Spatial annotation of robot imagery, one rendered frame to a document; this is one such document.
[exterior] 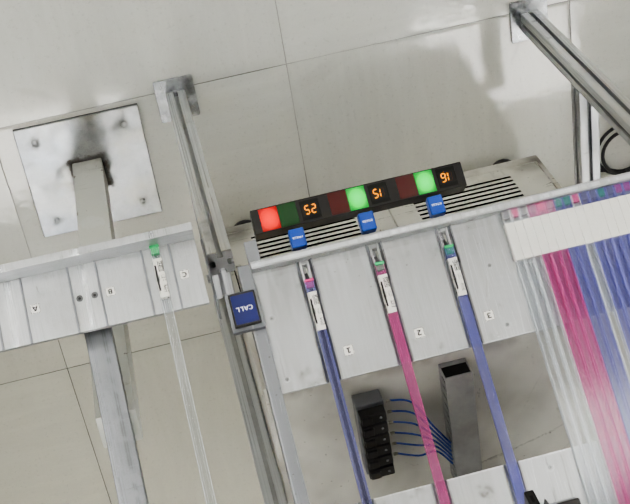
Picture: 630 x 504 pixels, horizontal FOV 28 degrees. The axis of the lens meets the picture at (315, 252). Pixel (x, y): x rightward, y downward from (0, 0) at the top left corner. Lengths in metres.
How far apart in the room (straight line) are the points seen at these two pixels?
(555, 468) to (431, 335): 0.27
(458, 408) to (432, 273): 0.38
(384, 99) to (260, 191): 0.33
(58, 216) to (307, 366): 0.91
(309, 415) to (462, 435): 0.28
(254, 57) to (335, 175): 0.33
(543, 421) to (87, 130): 1.05
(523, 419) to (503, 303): 0.47
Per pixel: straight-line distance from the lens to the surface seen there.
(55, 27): 2.47
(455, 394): 2.21
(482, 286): 1.93
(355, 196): 1.95
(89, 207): 2.40
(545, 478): 1.90
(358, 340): 1.89
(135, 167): 2.59
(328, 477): 2.32
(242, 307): 1.85
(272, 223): 1.93
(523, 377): 2.29
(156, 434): 2.99
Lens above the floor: 2.31
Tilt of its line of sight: 57 degrees down
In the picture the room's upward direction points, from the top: 158 degrees clockwise
